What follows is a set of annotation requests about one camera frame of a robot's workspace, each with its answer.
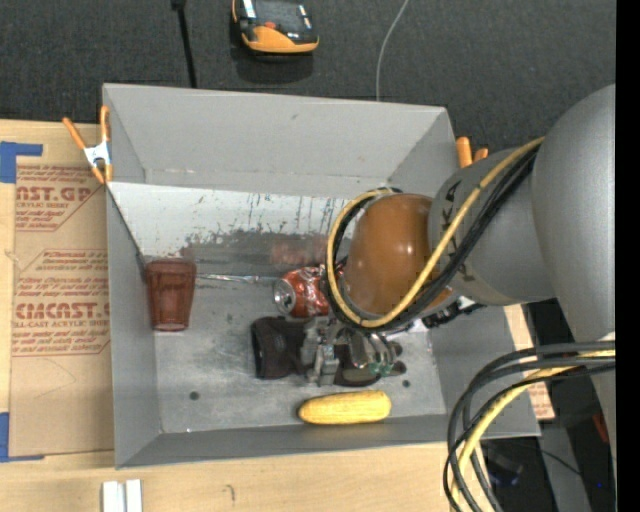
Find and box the crushed red drink can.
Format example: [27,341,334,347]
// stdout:
[272,265,347,319]

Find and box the yellow toy corn cob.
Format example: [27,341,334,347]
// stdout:
[297,389,393,426]

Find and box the dark brown cloth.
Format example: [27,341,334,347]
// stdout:
[249,315,407,389]

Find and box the black cylinder on white bracket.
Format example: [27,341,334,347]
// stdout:
[421,295,485,330]

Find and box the brown cardboard board red print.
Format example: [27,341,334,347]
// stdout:
[0,118,117,459]

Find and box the grey metal bin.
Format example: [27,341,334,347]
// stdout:
[101,83,543,470]

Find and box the red-brown plastic cup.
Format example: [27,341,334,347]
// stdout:
[144,257,198,333]

